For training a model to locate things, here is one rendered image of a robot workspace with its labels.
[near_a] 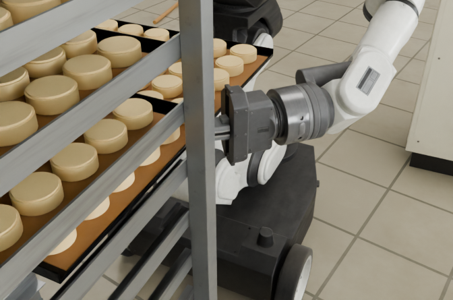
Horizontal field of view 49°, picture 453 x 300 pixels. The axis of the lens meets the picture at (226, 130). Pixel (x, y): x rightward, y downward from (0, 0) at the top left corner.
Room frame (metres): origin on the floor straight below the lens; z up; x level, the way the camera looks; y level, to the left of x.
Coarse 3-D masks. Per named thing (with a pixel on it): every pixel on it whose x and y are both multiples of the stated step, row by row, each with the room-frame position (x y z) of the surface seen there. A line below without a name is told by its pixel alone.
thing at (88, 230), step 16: (256, 64) 0.84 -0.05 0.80; (240, 80) 0.77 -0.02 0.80; (176, 96) 0.72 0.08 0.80; (176, 144) 0.58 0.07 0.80; (160, 160) 0.54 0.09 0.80; (144, 176) 0.51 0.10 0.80; (128, 192) 0.48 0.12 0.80; (112, 208) 0.45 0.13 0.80; (80, 224) 0.42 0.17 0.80; (96, 224) 0.42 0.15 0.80; (80, 240) 0.39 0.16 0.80; (48, 256) 0.37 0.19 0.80; (64, 256) 0.37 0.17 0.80
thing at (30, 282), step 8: (32, 272) 0.75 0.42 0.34; (24, 280) 0.73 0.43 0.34; (32, 280) 0.74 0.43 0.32; (40, 280) 0.75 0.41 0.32; (16, 288) 0.71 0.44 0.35; (24, 288) 0.72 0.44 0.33; (32, 288) 0.73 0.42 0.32; (40, 288) 0.73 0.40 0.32; (8, 296) 0.69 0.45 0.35; (16, 296) 0.70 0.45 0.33; (24, 296) 0.71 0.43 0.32; (32, 296) 0.71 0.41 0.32
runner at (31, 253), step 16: (176, 112) 0.53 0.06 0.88; (160, 128) 0.50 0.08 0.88; (176, 128) 0.53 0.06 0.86; (144, 144) 0.47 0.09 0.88; (160, 144) 0.50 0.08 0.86; (128, 160) 0.44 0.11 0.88; (144, 160) 0.47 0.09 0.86; (112, 176) 0.41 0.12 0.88; (128, 176) 0.44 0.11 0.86; (80, 192) 0.37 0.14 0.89; (96, 192) 0.39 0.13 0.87; (112, 192) 0.41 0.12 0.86; (64, 208) 0.35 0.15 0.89; (80, 208) 0.37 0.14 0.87; (48, 224) 0.33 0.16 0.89; (64, 224) 0.34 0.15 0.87; (32, 240) 0.31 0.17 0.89; (48, 240) 0.33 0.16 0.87; (16, 256) 0.29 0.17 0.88; (32, 256) 0.31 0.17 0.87; (0, 272) 0.28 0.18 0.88; (16, 272) 0.29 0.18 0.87; (0, 288) 0.27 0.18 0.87
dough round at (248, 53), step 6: (234, 48) 0.86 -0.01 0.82; (240, 48) 0.86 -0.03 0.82; (246, 48) 0.86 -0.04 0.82; (252, 48) 0.86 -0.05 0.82; (234, 54) 0.84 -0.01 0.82; (240, 54) 0.84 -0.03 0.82; (246, 54) 0.84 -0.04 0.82; (252, 54) 0.84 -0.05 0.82; (246, 60) 0.84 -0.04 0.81; (252, 60) 0.84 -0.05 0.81
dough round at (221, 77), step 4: (216, 68) 0.78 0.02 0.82; (216, 72) 0.76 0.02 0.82; (220, 72) 0.76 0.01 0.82; (224, 72) 0.76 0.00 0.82; (216, 76) 0.75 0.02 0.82; (220, 76) 0.75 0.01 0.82; (224, 76) 0.75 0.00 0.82; (228, 76) 0.75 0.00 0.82; (216, 80) 0.73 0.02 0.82; (220, 80) 0.74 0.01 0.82; (224, 80) 0.74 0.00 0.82; (228, 80) 0.75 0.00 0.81; (216, 84) 0.73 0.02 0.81; (220, 84) 0.73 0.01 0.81; (216, 88) 0.73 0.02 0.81; (220, 88) 0.73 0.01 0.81
